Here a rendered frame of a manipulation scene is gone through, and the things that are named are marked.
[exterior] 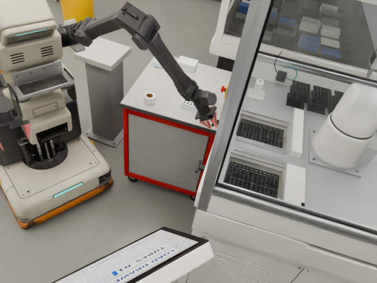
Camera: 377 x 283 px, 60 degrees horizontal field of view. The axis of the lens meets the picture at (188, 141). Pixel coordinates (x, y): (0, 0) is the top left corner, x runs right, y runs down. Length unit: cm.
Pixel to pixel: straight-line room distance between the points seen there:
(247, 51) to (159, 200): 174
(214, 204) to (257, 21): 68
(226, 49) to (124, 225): 137
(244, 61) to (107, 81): 165
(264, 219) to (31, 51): 117
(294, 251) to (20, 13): 137
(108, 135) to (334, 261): 192
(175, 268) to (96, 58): 169
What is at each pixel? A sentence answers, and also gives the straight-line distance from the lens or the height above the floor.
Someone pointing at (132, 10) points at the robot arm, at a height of 146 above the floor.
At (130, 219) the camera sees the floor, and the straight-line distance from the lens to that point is 229.
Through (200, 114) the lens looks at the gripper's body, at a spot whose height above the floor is 97.
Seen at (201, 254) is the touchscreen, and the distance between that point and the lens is 87.
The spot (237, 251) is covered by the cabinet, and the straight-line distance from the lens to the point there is 144.
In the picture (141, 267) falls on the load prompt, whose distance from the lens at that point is 88.
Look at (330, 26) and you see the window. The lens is 77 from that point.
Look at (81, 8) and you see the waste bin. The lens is 410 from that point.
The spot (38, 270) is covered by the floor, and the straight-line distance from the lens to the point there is 221.
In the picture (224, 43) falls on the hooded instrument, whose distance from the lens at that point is 231.
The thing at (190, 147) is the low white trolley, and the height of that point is 56.
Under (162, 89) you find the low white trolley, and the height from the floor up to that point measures 76.
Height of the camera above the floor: 196
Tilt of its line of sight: 45 degrees down
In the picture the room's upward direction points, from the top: 10 degrees clockwise
